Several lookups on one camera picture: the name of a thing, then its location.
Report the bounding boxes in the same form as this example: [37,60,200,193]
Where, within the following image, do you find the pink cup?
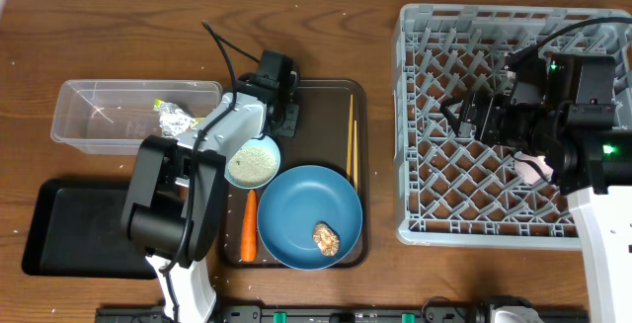
[513,152,553,185]

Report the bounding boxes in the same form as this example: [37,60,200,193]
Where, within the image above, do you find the light blue bowl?
[224,135,281,190]

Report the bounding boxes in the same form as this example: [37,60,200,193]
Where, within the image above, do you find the white rice pile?
[228,146,277,189]

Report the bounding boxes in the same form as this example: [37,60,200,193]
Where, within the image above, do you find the yellow foil snack wrapper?
[153,99,202,137]

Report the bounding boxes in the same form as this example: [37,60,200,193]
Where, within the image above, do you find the blue plate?
[257,165,363,271]

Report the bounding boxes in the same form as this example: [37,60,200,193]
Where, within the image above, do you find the brown mushroom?
[312,222,340,257]

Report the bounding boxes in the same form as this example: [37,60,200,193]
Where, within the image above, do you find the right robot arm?
[440,53,631,322]

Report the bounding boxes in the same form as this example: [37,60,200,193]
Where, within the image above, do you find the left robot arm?
[120,50,300,322]

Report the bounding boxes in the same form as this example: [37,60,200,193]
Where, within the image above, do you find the grey dishwasher rack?
[392,4,631,251]

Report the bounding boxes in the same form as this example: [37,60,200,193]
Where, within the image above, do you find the black waste tray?
[22,179,156,280]

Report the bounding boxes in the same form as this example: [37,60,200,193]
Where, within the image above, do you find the brown serving tray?
[216,80,370,269]

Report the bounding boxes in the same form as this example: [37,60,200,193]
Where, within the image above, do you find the left wooden chopstick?
[346,94,354,181]

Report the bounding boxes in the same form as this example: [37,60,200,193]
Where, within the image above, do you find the wooden chopstick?
[353,121,358,192]
[346,94,354,181]

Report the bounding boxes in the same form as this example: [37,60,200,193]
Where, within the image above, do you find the right wooden chopstick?
[353,121,358,192]

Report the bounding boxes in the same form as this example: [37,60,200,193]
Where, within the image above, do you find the orange carrot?
[240,190,258,263]

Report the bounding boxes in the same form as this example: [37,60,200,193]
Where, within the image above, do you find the clear plastic bin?
[50,79,222,155]

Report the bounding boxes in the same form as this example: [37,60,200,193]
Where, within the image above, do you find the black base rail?
[94,295,591,323]

